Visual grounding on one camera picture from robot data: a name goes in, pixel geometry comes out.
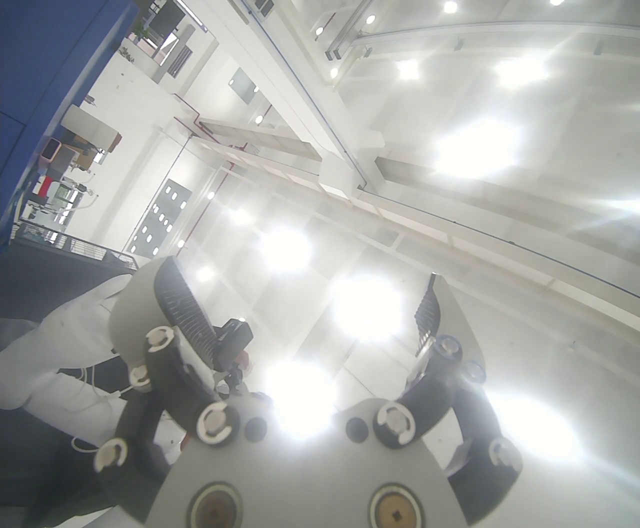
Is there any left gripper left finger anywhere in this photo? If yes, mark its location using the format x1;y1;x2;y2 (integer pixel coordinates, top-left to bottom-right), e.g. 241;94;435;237
94;256;242;522

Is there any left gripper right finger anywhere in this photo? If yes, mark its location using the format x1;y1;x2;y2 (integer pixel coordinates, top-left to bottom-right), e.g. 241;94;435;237
376;272;524;528

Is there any dark mesh fence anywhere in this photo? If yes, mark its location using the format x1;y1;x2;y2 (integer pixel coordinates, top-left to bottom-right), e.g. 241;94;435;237
11;220;139;273

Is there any blue partition panel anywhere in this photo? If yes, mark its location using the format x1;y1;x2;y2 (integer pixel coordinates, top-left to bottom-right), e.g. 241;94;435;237
0;0;142;247

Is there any thin white cable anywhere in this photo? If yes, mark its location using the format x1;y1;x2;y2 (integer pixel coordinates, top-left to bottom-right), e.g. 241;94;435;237
71;364;135;452

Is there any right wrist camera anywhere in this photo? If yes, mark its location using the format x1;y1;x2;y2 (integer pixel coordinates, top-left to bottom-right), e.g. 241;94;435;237
213;318;254;375

